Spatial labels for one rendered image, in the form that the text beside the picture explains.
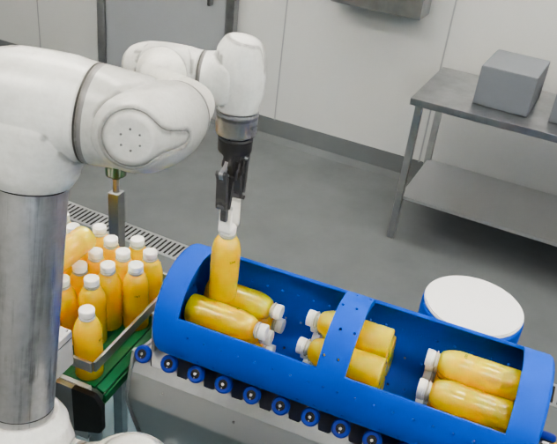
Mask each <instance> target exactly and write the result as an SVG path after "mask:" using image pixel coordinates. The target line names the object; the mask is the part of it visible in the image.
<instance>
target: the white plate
mask: <svg viewBox="0 0 557 444"><path fill-rule="evenodd" d="M424 300H425V303H426V306H427V308H428V310H429V311H430V313H431V314H432V315H433V316H434V317H435V318H436V319H439V320H442V321H445V322H449V323H453V324H456V325H458V326H461V327H464V328H467V329H472V330H475V331H478V332H480V333H483V334H486V335H489V336H492V337H497V338H504V337H510V336H512V335H514V334H515V333H517V331H518V330H520V329H521V327H522V326H523V323H524V312H523V310H522V308H521V307H520V305H519V304H518V302H517V301H516V300H515V299H514V298H513V297H512V296H511V295H510V294H509V293H507V292H506V291H504V290H503V289H501V288H500V287H499V286H497V285H494V284H492V283H489V282H487V281H485V280H482V279H479V278H475V277H467V276H447V277H440V278H438V279H436V280H434V281H433V282H431V283H430V284H429V285H428V286H427V288H426V290H425V294H424Z"/></svg>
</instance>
